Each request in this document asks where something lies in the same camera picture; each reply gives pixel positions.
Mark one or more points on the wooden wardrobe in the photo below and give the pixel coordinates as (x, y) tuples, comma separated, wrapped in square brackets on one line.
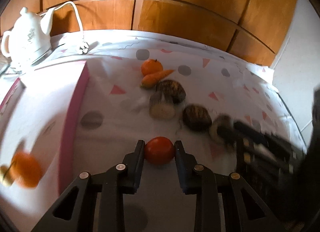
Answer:
[(175, 4)]

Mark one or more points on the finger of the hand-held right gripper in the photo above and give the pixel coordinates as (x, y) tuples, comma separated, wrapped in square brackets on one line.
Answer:
[(250, 130), (227, 135)]

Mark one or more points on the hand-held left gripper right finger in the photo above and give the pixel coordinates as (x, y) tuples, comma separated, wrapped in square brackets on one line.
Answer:
[(178, 161)]

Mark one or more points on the pink and white box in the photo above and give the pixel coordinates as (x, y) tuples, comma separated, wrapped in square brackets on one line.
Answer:
[(42, 121)]

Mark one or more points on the white power plug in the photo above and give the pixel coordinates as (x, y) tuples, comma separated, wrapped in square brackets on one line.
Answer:
[(83, 47)]

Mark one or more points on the pale yellow round item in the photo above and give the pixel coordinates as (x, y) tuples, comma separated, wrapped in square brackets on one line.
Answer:
[(6, 176)]

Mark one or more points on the orange carrot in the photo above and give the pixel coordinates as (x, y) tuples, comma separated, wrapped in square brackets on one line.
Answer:
[(152, 78)]

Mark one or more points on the red tomato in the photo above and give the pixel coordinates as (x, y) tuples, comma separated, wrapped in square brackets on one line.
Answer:
[(159, 150)]

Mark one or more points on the brown cap mushroom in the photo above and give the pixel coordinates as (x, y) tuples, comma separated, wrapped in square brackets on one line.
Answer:
[(167, 96), (197, 120)]

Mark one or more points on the white ceramic electric kettle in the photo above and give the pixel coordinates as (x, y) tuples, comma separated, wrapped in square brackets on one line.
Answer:
[(26, 35)]

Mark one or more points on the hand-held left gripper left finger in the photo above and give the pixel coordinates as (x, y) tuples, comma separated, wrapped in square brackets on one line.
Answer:
[(140, 161)]

